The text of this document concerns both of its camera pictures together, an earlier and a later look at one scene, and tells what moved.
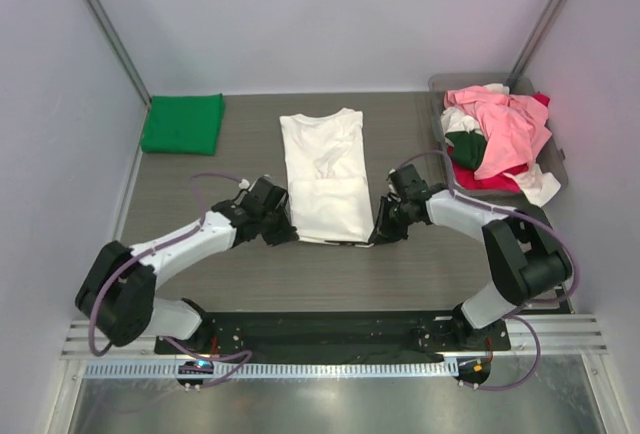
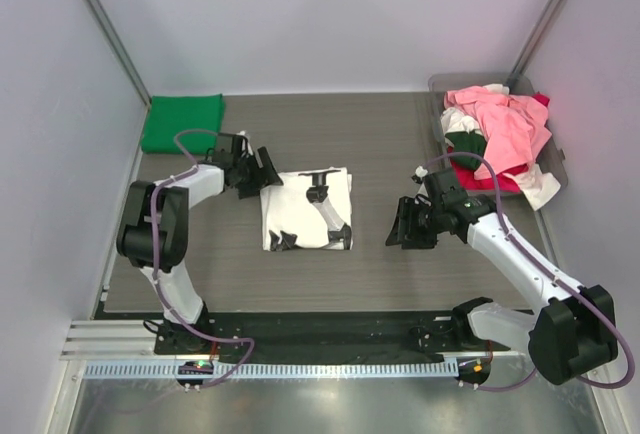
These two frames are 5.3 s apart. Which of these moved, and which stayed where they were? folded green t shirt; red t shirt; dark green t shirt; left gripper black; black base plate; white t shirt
Moved: left gripper black; white t shirt
Stayed: red t shirt; dark green t shirt; black base plate; folded green t shirt
